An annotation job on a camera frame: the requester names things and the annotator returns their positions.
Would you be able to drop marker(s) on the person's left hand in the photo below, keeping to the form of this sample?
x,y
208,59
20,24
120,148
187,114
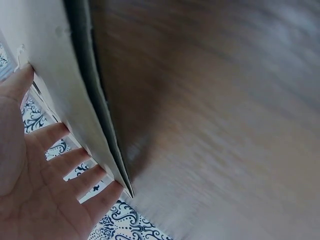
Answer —
x,y
37,190

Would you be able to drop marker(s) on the person's left thumb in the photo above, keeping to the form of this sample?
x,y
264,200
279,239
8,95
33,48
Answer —
x,y
17,82

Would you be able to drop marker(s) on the white cardboard box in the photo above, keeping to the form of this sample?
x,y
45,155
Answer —
x,y
60,75

